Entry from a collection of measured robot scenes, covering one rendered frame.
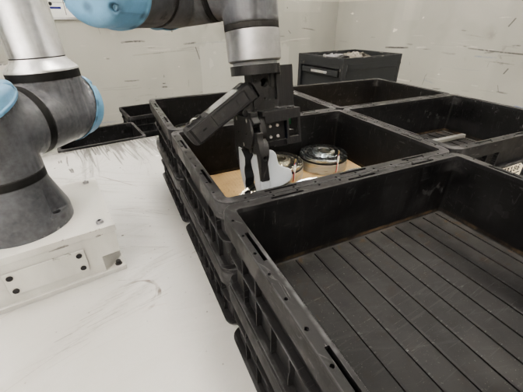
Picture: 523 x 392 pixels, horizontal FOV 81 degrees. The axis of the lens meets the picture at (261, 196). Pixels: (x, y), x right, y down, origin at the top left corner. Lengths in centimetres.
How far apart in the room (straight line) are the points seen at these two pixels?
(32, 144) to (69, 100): 11
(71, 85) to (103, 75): 301
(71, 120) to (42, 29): 15
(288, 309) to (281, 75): 34
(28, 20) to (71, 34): 296
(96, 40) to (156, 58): 57
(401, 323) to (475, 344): 7
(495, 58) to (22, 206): 385
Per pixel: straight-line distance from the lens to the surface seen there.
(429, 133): 103
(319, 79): 238
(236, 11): 45
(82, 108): 68
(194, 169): 45
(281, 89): 48
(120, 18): 37
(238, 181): 62
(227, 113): 44
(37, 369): 57
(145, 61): 374
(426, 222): 57
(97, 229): 60
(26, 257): 61
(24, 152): 60
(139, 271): 64
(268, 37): 45
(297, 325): 23
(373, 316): 39
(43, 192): 63
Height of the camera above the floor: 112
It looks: 30 degrees down
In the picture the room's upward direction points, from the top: straight up
